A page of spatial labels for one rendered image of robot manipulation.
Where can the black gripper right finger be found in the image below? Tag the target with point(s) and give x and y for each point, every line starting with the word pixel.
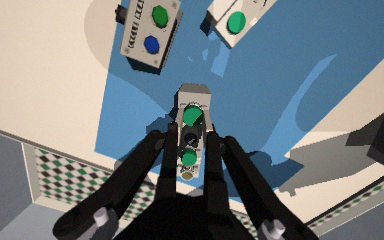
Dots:
pixel 270 217

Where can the blue flat mat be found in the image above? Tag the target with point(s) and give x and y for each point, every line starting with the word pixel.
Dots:
pixel 291 68

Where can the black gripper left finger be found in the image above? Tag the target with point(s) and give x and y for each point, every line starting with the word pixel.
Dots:
pixel 97 216

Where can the small sloping desk with blue and green keys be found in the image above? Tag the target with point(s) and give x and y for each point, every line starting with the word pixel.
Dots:
pixel 149 29

